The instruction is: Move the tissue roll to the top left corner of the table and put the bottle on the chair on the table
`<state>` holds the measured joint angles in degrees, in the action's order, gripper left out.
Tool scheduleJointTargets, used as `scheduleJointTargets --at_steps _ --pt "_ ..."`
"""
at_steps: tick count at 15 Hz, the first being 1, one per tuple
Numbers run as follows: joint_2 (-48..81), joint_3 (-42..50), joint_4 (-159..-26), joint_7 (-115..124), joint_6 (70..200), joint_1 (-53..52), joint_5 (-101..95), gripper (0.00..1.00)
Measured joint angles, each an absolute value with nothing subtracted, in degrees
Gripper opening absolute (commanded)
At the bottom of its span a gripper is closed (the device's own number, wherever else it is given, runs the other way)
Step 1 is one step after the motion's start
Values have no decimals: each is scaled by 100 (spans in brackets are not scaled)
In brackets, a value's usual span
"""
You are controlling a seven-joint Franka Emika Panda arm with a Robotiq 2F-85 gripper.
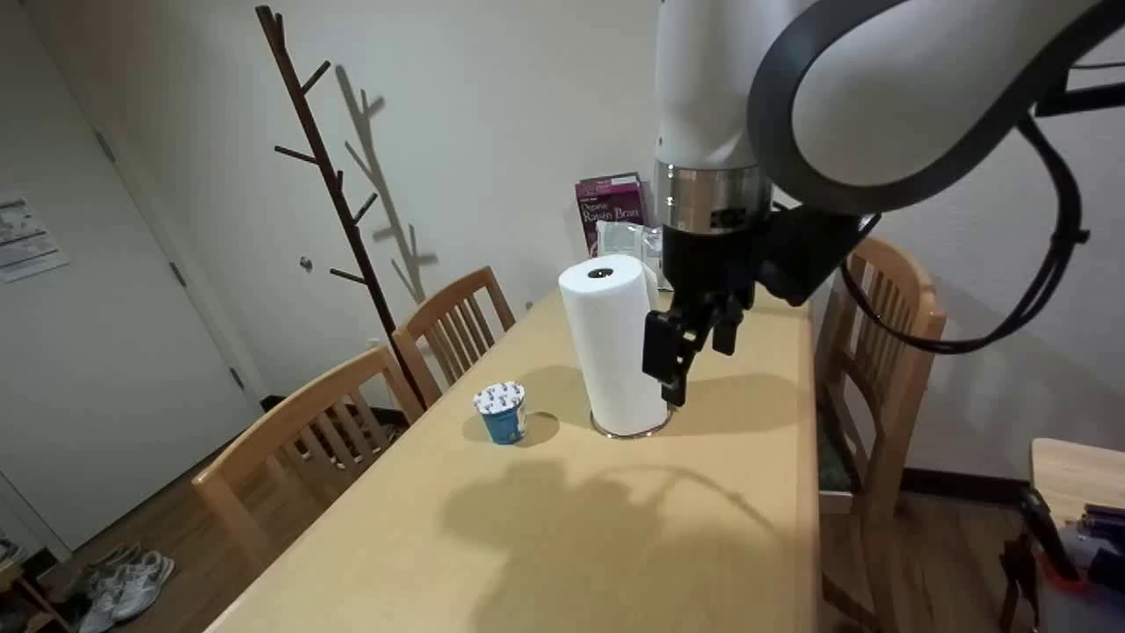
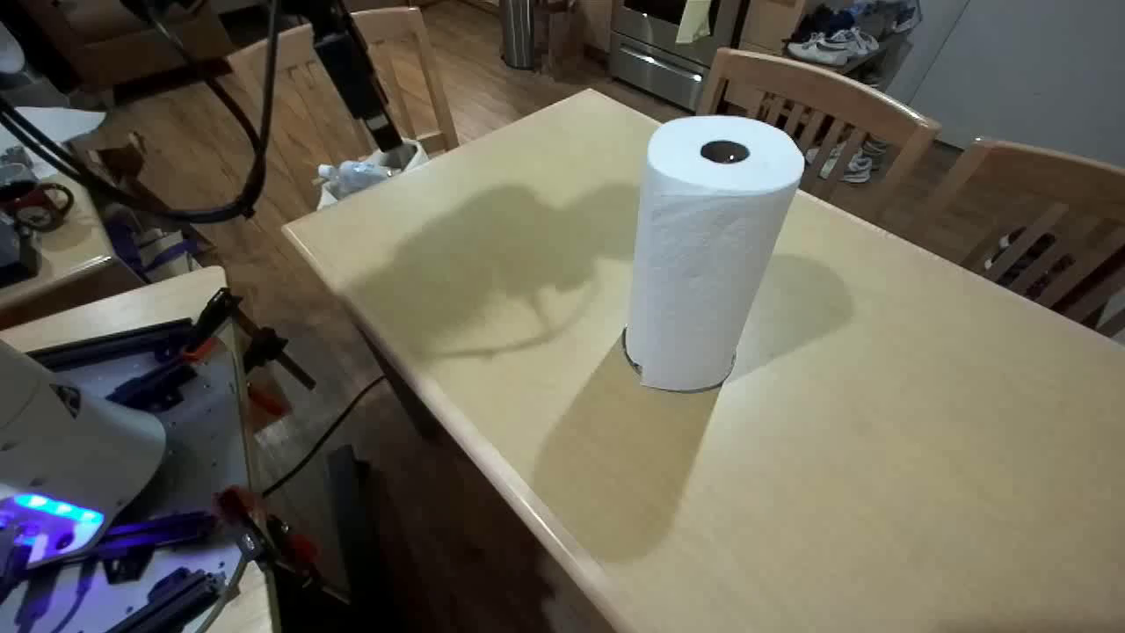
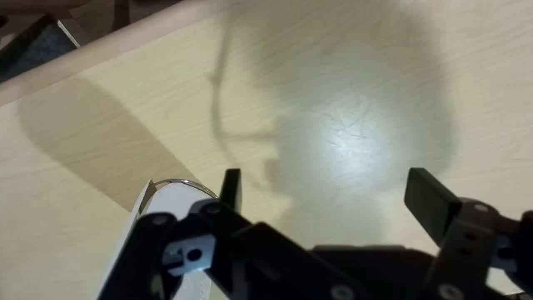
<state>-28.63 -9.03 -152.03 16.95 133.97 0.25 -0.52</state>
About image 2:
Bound white sneakers on floor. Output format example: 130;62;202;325
789;29;878;67

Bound wooden chair far middle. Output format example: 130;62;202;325
697;48;938;220

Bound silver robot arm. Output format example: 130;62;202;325
305;0;401;152

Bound metal trash can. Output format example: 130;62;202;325
499;0;543;69

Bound orange black clamp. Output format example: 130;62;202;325
184;290;315;392

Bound black power cord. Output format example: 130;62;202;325
258;370;393;501

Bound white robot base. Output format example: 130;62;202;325
0;345;169;569

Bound wooden chair behind table left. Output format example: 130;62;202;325
230;0;456;171

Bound side wooden desk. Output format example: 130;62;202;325
0;103;144;332

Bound white paper towel roll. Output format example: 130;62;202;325
621;117;805;392

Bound wooden chair far right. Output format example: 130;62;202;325
919;138;1125;336

